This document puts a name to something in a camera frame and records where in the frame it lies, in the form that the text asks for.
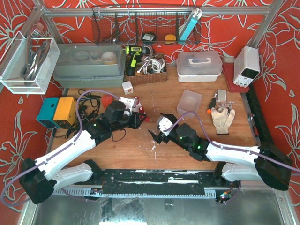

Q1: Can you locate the white coiled cable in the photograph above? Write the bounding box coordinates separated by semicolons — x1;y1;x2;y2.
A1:
146;59;166;75

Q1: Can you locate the white cube power adapter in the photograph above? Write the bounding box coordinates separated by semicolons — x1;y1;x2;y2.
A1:
121;81;134;95

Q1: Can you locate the red book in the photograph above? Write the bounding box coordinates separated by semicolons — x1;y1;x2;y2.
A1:
223;62;249;93

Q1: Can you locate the blue white tool in basket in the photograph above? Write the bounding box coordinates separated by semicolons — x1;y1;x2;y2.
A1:
178;8;203;45

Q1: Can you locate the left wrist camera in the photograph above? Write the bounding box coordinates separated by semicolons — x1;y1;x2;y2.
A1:
119;97;134;115

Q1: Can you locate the teal box device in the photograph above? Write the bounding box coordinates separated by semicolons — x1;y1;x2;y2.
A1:
36;97;60;128

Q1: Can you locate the red spring front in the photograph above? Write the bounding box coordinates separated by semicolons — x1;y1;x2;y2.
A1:
139;106;144;114

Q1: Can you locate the translucent plastic spring bin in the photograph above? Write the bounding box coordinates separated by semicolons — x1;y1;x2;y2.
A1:
177;90;203;115

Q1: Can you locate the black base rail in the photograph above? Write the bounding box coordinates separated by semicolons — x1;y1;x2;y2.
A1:
77;169;240;198

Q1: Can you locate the white work glove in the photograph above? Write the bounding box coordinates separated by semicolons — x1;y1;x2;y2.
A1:
211;107;236;135

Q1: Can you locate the yellow tape measure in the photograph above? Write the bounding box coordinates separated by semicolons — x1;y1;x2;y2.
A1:
165;34;177;45

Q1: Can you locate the woven wicker basket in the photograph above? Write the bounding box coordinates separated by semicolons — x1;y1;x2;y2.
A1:
124;65;168;86

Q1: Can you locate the white bench power supply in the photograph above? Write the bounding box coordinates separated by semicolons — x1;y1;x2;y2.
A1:
233;46;260;88

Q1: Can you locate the clear acrylic wall bin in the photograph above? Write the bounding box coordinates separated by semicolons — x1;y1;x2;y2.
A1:
0;32;60;95

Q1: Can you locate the green black cordless drill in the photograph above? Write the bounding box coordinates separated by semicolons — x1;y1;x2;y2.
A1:
125;45;152;76

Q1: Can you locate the black power cable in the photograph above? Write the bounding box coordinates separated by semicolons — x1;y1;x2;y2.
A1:
52;88;104;139

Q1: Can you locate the black wire wall basket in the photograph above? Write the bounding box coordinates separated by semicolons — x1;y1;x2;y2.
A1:
91;3;201;45

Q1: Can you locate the white clear-lid storage box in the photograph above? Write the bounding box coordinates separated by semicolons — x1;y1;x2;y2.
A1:
176;51;223;83

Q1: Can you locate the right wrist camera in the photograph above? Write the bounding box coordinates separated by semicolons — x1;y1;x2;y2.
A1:
157;116;173;136

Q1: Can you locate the small grey metal box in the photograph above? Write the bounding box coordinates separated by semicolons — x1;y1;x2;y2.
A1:
217;89;227;102

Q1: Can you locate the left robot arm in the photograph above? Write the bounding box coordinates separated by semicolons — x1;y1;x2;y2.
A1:
19;99;147;204

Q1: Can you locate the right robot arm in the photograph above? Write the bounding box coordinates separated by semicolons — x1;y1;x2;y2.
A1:
151;114;293;191

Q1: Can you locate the flexible metal hose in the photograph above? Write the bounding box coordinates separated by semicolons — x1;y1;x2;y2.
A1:
138;46;157;75

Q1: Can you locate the yellow box device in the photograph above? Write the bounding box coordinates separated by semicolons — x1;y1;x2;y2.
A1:
53;97;76;129

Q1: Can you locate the red cube block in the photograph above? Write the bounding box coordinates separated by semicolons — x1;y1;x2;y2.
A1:
101;94;114;109

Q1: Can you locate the grey plastic toolbox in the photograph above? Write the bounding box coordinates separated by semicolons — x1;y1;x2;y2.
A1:
53;43;126;89

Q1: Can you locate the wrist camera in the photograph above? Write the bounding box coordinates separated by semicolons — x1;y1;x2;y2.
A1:
157;116;173;136
119;97;134;115

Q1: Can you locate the white peg fixture base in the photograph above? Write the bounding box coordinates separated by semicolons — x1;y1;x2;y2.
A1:
132;97;143;112

